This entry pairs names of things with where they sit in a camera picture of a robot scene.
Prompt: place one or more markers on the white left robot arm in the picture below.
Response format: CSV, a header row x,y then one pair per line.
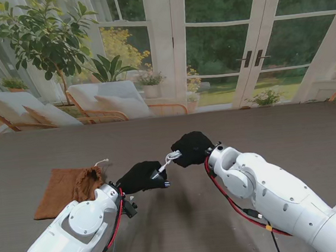
x,y
77,230

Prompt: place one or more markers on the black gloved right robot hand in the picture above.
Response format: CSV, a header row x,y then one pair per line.
x,y
195,147

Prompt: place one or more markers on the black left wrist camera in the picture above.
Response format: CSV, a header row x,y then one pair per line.
x,y
130,209

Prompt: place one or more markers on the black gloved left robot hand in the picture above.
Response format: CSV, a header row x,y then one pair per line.
x,y
137,179

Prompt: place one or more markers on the printed garden room backdrop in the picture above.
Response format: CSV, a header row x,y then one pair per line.
x,y
223,52

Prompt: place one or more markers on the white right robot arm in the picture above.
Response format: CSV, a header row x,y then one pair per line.
x,y
282,198

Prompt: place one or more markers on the grey charger head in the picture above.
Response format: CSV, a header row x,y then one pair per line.
x,y
155,174

